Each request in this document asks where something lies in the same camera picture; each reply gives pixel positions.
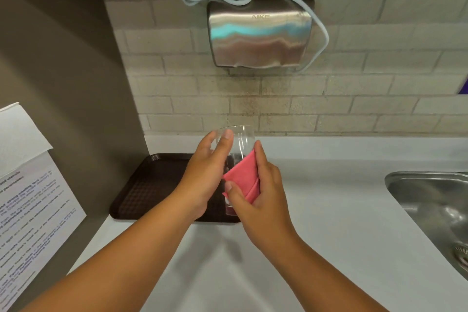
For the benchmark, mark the person's right hand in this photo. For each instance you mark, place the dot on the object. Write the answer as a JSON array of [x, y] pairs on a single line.
[[267, 209]]

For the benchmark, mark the person's left hand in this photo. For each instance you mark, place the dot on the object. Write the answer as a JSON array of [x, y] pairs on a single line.
[[199, 180]]

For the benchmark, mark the person's left thumb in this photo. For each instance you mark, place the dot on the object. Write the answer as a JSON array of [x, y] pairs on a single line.
[[226, 147]]

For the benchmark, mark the person's right thumb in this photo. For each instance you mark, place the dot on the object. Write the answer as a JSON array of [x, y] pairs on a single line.
[[236, 196]]

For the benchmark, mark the clear drinking glass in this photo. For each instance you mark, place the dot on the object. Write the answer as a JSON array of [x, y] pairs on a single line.
[[243, 141]]

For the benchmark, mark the pink cleaning cloth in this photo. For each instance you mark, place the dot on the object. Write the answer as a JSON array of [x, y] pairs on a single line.
[[243, 172]]

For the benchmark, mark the person's left forearm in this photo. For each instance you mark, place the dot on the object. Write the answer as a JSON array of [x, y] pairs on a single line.
[[120, 257]]

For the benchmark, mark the person's right forearm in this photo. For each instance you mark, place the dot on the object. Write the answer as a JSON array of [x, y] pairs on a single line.
[[321, 279]]

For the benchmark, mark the dark brown plastic tray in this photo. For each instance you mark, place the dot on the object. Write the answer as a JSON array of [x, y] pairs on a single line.
[[146, 187]]

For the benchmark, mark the stainless steel hand dryer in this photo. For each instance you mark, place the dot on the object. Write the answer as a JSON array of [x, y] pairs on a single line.
[[259, 34]]

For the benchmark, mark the brown cabinet side panel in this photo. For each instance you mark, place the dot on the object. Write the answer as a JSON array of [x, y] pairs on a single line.
[[62, 52]]

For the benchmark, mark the stainless steel sink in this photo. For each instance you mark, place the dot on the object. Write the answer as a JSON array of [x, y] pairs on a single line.
[[427, 205]]

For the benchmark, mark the printed paper notice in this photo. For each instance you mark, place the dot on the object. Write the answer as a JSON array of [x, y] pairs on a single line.
[[33, 220]]

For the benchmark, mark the blank white paper sheet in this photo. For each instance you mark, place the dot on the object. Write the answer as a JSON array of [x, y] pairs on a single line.
[[18, 136]]

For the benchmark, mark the metal sink drain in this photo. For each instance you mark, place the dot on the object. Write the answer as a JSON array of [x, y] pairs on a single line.
[[462, 257]]

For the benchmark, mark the purple object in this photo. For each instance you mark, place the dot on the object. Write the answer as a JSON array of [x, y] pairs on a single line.
[[465, 87]]

